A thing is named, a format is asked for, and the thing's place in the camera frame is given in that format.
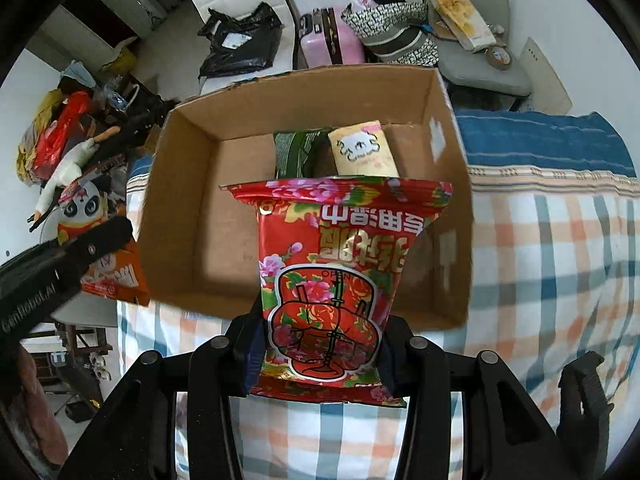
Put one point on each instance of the brown cardboard box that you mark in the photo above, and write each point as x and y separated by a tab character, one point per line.
200	200

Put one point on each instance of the pink suitcase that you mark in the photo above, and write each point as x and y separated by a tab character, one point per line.
350	40

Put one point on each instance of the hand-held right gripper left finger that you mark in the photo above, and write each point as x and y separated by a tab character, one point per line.
251	360

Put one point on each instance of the black plastic bag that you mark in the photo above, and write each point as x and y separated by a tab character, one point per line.
245	40

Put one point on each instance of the yellow snack packet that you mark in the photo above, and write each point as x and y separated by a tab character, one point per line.
457	5

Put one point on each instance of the blue striped blanket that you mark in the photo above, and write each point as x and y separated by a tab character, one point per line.
540	142

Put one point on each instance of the yellow plastic bag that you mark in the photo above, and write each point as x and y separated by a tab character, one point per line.
30	135

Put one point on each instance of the patterned tote bag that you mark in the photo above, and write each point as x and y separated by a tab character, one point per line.
395	30

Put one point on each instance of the green packet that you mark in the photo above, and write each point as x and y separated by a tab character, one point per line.
297	155

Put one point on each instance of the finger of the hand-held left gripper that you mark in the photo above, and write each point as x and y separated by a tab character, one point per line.
100	242

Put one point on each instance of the white flat device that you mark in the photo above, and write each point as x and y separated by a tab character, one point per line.
545	82

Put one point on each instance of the white goose plush toy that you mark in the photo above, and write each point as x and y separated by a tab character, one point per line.
72	165

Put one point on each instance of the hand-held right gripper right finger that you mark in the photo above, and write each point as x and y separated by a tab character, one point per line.
395	355

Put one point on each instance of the plaid bed sheet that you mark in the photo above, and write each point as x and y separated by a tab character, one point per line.
550	260

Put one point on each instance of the panda print packet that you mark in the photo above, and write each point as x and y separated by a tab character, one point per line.
82	205

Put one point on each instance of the red plastic bag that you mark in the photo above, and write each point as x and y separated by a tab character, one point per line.
60	132

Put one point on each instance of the red floral wipes packet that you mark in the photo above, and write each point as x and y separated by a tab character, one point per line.
325	280

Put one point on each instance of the person's left forearm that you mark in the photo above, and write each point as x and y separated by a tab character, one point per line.
35	410

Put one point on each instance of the orange packet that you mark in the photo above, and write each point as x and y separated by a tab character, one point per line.
122	277

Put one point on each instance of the beige cartoon packet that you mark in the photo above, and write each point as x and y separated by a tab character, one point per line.
362	152

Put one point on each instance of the grey chair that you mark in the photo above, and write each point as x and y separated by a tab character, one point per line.
480	72

